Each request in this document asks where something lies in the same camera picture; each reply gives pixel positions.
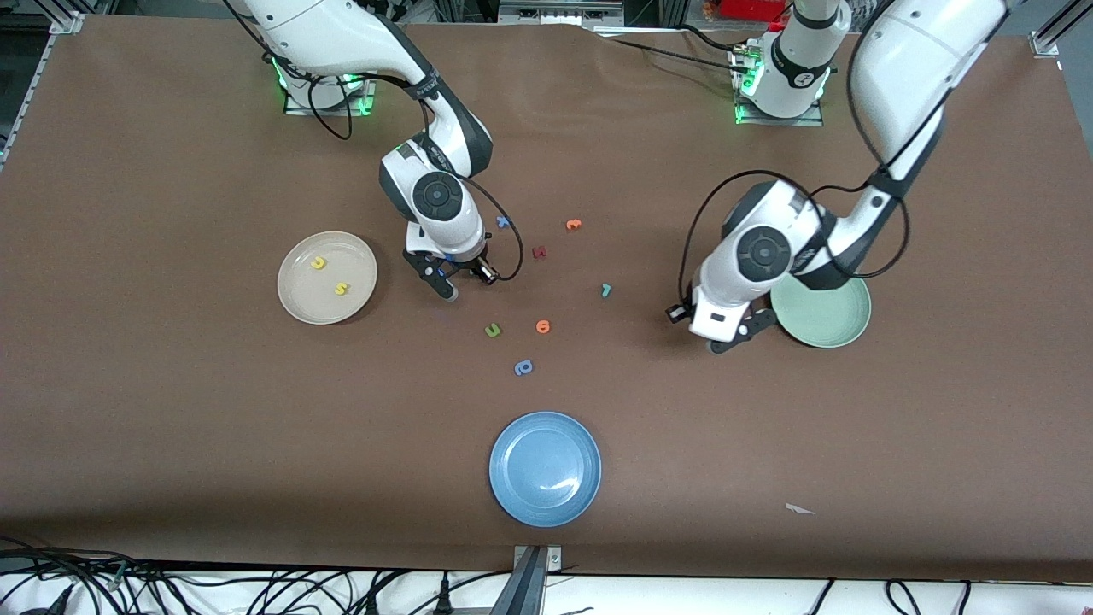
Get green round plate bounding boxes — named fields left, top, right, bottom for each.
left=770, top=272, right=873, bottom=349

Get beige round plate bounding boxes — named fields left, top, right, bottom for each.
left=277, top=231, right=378, bottom=326

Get blue round plate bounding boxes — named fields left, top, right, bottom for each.
left=488, top=411, right=603, bottom=528

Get brown table cover sheet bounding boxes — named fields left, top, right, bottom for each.
left=0, top=13, right=1093, bottom=583

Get red box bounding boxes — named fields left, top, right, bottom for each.
left=720, top=0, right=788, bottom=23

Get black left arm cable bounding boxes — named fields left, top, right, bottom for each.
left=679, top=0, right=1017, bottom=310

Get black right arm base cable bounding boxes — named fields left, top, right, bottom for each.
left=306, top=75, right=354, bottom=142

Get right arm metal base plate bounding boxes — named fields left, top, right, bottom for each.
left=283, top=77, right=377, bottom=117

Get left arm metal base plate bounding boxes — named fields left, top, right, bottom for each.
left=733, top=96, right=826, bottom=128

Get black cable on table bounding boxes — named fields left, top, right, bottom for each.
left=680, top=24, right=745, bottom=52
left=608, top=38, right=739, bottom=73

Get aluminium profile post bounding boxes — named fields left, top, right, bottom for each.
left=490, top=545, right=564, bottom=615

